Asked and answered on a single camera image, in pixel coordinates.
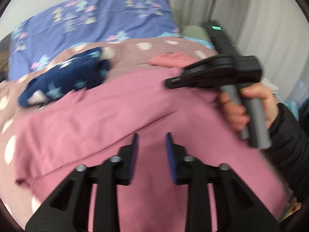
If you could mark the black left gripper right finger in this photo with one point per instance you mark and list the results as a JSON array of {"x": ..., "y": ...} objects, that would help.
[{"x": 216, "y": 190}]

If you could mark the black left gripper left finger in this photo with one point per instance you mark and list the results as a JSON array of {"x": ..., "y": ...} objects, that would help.
[{"x": 67, "y": 208}]

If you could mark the pink garment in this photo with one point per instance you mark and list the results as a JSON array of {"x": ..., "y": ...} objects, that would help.
[{"x": 153, "y": 202}]

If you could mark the black jacket right forearm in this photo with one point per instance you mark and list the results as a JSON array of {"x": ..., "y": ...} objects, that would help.
[{"x": 289, "y": 152}]

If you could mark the person's right hand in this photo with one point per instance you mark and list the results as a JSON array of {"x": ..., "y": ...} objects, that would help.
[{"x": 236, "y": 114}]

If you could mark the green pillow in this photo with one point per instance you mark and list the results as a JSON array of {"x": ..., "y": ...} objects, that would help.
[{"x": 197, "y": 32}]

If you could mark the coral folded garment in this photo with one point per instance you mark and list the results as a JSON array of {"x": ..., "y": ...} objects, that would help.
[{"x": 172, "y": 60}]

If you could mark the white curtain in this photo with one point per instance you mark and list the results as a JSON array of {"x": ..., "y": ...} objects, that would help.
[{"x": 276, "y": 31}]

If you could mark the mauve polka dot blanket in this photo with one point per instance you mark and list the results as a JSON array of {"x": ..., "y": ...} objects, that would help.
[{"x": 40, "y": 145}]

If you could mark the blue tree-patterned sheet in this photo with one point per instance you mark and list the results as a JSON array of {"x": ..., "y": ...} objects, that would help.
[{"x": 38, "y": 40}]

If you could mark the navy star-patterned garment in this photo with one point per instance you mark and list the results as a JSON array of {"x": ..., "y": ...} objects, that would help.
[{"x": 84, "y": 70}]

